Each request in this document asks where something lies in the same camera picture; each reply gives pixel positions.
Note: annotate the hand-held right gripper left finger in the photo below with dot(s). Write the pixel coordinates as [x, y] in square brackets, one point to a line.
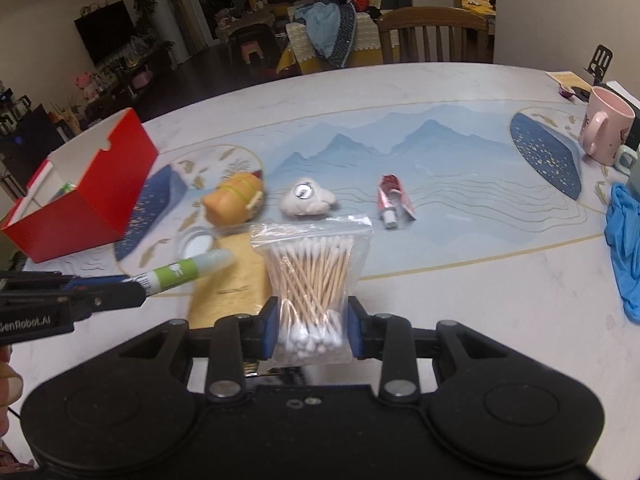
[271, 327]

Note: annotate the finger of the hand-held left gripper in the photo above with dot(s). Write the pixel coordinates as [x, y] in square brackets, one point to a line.
[97, 282]
[115, 299]

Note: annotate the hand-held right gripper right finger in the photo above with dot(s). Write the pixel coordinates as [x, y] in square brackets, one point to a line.
[355, 330]

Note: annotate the yellow sponge packet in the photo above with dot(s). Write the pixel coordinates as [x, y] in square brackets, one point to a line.
[235, 285]

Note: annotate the red cardboard box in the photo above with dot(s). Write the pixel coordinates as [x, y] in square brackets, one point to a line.
[85, 220]

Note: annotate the bag of cotton swabs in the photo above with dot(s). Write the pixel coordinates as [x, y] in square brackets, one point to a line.
[307, 270]

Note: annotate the green tube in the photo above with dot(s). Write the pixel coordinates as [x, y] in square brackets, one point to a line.
[192, 270]

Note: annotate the orange squishy toy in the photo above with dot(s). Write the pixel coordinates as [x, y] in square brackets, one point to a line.
[232, 200]

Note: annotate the person's left hand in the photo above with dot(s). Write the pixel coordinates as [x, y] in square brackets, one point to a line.
[10, 385]

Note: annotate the green white packet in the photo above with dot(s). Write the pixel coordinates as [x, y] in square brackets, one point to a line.
[66, 190]

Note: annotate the white plush toy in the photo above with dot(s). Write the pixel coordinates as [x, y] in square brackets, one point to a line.
[305, 199]

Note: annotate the red squeeze tube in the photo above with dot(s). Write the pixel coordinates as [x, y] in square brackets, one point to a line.
[392, 200]

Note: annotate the dark television cabinet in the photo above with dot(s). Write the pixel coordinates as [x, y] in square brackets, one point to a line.
[120, 87]

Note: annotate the pink plush toys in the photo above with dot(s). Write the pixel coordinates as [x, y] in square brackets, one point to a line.
[85, 84]

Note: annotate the television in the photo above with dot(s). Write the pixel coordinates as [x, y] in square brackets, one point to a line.
[106, 30]

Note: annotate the sofa with yellow cover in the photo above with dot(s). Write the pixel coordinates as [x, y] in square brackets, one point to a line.
[320, 60]

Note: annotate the pink stool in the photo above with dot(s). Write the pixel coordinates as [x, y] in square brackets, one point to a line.
[251, 51]

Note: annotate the white standing air conditioner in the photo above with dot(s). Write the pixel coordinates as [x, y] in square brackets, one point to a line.
[162, 12]

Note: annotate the blue cloth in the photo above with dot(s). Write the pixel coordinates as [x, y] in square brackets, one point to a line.
[622, 240]

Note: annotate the coffee table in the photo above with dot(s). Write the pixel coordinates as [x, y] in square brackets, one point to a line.
[247, 22]

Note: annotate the pile of blue clothes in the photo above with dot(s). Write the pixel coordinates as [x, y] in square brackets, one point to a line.
[322, 27]

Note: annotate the wooden chair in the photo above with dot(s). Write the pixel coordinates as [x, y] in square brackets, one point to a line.
[435, 35]

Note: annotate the small purple object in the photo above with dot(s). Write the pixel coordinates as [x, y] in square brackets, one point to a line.
[567, 92]

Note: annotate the pale green mug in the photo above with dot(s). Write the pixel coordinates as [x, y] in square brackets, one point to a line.
[627, 162]

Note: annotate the pink mug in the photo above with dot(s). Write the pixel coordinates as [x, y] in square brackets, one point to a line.
[607, 125]

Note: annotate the yellow card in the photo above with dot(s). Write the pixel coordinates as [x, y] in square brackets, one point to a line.
[567, 79]

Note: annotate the black phone stand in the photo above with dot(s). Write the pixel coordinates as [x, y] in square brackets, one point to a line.
[599, 62]

